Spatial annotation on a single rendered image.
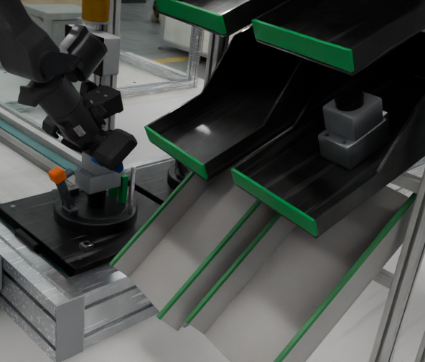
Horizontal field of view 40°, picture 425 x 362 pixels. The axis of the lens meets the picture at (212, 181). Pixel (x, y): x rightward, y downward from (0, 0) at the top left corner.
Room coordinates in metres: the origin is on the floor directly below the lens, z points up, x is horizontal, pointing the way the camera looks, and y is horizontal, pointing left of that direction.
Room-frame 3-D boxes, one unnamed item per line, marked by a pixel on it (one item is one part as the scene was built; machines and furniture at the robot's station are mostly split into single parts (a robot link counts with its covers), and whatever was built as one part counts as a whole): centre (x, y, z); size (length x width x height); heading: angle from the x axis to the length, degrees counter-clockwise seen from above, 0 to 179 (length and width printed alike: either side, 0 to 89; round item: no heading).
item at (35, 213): (0.88, 0.19, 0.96); 0.24 x 0.24 x 0.02; 48
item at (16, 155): (1.10, 0.40, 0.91); 0.84 x 0.28 x 0.10; 48
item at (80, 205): (0.88, 0.19, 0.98); 0.14 x 0.14 x 0.02
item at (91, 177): (0.89, 0.18, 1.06); 0.08 x 0.04 x 0.07; 138
